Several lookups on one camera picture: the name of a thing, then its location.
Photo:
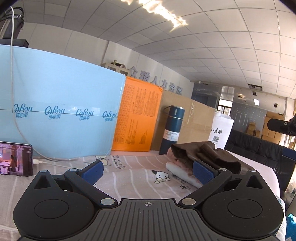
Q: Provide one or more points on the glass door cabinet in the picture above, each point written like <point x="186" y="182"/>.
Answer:
<point x="117" y="67"/>

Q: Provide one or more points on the pink knitted sweater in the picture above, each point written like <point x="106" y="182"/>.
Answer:
<point x="175" y="159"/>

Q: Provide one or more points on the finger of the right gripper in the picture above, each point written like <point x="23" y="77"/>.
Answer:
<point x="277" y="124"/>

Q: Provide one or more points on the black sofa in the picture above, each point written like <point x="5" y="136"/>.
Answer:
<point x="279" y="158"/>

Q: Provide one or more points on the orange paper board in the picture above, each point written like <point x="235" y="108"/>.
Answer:
<point x="137" y="116"/>

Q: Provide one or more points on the white printed bag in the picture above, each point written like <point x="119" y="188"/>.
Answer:
<point x="221" y="129"/>

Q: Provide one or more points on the dark blue thermos bottle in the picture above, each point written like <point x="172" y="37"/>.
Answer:
<point x="172" y="128"/>

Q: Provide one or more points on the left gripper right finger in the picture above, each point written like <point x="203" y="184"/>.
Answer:
<point x="213" y="181"/>

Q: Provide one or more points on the brown leather jacket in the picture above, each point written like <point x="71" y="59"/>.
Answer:
<point x="206" y="152"/>

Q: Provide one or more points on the brown cardboard sheet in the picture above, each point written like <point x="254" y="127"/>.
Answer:
<point x="196" y="124"/>

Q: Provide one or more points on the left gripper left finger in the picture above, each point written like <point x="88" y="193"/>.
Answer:
<point x="82" y="182"/>

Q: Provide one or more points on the smartphone playing video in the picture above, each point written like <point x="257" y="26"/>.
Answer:
<point x="16" y="159"/>

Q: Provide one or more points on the white fleece garment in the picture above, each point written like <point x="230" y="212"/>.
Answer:
<point x="183" y="173"/>

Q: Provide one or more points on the patterned pink bed sheet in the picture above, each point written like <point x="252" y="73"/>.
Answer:
<point x="45" y="207"/>

